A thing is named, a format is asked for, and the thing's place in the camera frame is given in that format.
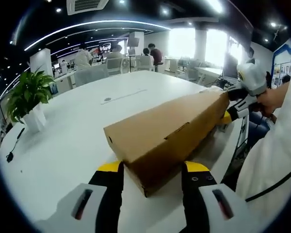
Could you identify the person's right hand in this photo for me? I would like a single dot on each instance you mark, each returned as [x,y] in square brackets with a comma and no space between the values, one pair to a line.
[272,99]

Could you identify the dark monitor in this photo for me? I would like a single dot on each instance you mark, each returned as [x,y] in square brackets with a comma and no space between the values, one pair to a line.
[231,68]

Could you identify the brown cardboard shoe box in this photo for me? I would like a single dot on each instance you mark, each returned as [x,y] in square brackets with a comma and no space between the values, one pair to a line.
[160,136]

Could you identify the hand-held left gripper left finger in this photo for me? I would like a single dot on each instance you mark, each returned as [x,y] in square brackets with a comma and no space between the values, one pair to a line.
[99,206]

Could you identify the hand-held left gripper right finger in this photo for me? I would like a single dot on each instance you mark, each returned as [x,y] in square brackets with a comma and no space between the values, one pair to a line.
[201,208]

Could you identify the green potted plant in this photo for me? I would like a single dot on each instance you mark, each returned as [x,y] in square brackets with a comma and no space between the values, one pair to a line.
[29,89]

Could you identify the round grey table port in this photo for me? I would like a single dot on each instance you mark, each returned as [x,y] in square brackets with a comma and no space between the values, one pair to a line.
[108,99]

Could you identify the blue white wall poster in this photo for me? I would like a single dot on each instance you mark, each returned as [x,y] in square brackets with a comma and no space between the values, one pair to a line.
[283,70]

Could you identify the ceiling air vent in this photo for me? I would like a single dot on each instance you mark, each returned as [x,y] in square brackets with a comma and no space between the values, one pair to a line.
[87,6]

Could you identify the grey office chair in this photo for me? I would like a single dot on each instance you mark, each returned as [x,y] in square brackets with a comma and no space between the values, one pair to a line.
[91,76]

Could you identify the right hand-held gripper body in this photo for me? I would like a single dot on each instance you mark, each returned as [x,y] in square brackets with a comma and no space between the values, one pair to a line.
[254,77]

